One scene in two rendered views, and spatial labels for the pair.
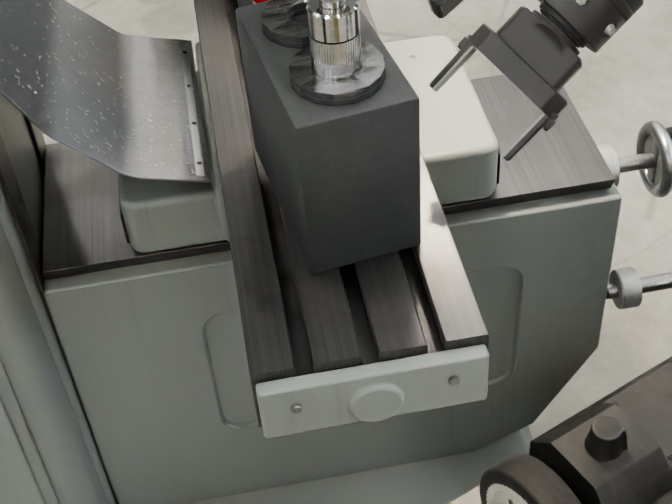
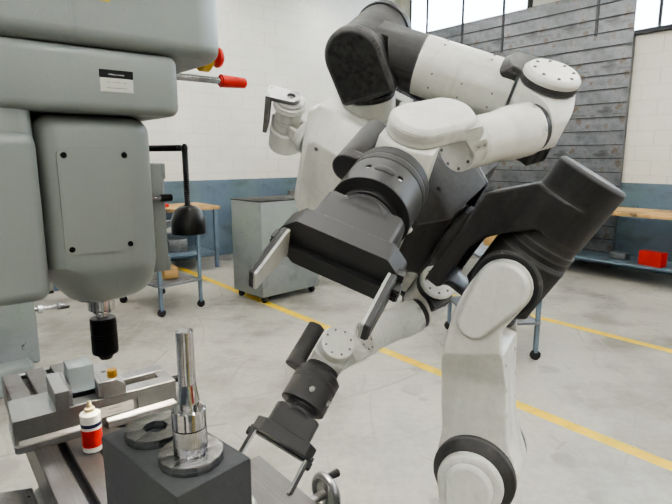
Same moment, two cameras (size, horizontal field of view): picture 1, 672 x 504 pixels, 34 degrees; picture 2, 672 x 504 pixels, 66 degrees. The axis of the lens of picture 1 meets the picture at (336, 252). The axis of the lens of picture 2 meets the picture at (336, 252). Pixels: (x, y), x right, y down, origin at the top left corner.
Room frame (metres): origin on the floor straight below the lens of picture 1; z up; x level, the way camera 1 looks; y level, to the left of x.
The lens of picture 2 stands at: (0.17, 0.18, 1.56)
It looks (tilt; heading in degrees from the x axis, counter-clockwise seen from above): 10 degrees down; 327
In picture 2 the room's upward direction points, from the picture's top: straight up
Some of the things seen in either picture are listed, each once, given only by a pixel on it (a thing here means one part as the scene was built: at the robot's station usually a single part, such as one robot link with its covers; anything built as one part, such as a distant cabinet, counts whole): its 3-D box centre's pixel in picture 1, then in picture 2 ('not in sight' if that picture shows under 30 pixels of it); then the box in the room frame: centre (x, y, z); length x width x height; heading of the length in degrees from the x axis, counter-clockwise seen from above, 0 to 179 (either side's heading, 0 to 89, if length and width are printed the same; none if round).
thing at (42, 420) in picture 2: not in sight; (95, 395); (1.44, 0.03, 1.01); 0.35 x 0.15 x 0.11; 94
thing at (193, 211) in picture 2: not in sight; (188, 218); (1.27, -0.16, 1.43); 0.07 x 0.07 x 0.06
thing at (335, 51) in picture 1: (334, 38); (189, 431); (0.85, -0.02, 1.18); 0.05 x 0.05 x 0.06
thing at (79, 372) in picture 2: not in sight; (79, 374); (1.44, 0.06, 1.07); 0.06 x 0.05 x 0.06; 4
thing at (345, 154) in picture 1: (328, 121); (176, 498); (0.90, 0.00, 1.05); 0.22 x 0.12 x 0.20; 15
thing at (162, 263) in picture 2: not in sight; (154, 217); (1.21, -0.07, 1.45); 0.04 x 0.04 x 0.21; 6
